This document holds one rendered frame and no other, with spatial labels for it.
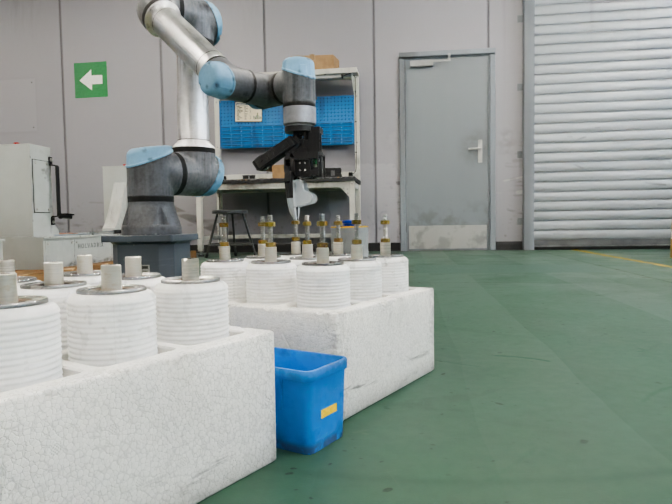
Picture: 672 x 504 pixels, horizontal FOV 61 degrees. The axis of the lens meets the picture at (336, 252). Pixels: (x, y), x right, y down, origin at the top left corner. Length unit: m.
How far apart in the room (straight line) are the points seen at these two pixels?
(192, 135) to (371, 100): 4.90
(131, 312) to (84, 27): 7.03
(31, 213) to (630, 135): 5.45
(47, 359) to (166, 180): 0.98
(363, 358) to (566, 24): 5.95
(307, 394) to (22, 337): 0.39
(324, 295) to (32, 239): 2.87
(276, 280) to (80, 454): 0.53
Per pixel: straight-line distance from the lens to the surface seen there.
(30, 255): 3.72
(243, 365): 0.75
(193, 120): 1.64
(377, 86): 6.46
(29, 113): 7.78
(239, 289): 1.13
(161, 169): 1.54
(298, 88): 1.34
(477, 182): 6.33
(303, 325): 0.96
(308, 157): 1.31
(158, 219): 1.52
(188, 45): 1.44
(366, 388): 1.03
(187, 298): 0.73
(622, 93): 6.69
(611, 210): 6.56
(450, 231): 6.29
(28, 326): 0.61
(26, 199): 3.74
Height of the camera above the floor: 0.33
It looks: 3 degrees down
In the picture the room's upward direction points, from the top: 1 degrees counter-clockwise
